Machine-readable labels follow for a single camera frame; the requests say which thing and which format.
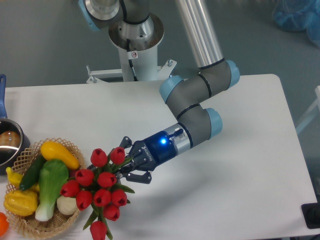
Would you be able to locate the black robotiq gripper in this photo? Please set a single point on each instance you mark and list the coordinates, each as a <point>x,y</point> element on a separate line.
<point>146,154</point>

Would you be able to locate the red tulip bouquet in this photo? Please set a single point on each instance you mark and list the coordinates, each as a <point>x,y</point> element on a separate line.
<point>100,189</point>

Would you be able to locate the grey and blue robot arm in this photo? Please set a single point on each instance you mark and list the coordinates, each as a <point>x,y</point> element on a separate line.
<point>182,96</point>

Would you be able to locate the dark grey ribbed vase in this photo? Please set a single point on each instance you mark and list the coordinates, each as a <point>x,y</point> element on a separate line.
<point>91,167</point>

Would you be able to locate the red radish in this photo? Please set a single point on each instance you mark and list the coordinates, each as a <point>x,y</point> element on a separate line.
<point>72,173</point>

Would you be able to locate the white garlic bulb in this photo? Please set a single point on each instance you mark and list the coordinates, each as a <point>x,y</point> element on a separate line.
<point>67,205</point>

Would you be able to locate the green bok choy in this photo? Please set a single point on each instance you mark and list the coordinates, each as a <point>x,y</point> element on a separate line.
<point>53,175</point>

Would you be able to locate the yellow squash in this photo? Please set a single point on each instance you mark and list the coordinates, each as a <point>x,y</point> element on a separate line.
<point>52,150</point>

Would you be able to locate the green cucumber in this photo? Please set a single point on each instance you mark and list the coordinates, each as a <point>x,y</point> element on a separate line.
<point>32,174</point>

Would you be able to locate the woven wicker basket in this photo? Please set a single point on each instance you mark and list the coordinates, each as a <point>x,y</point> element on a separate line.
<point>28,226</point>

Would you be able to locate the yellow bell pepper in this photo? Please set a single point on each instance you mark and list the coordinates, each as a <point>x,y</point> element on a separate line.
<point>21,203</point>

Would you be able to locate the yellow banana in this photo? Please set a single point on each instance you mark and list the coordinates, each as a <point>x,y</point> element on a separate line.
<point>15,179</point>

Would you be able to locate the orange fruit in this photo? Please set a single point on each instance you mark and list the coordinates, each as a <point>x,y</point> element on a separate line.
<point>4,224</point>

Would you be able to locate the black device at table edge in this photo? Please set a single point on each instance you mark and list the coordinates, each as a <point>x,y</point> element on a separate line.
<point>311,214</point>

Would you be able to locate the blue plastic bag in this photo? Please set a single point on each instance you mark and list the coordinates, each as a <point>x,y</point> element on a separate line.
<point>299,16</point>

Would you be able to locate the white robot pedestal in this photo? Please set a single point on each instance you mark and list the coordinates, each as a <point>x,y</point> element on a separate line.
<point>137,46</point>

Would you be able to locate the blue handled steel pot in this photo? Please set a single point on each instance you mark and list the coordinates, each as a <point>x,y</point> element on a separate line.
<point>13,140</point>

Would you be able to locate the white frame at right edge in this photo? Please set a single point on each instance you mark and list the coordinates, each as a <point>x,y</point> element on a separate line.
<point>312,111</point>

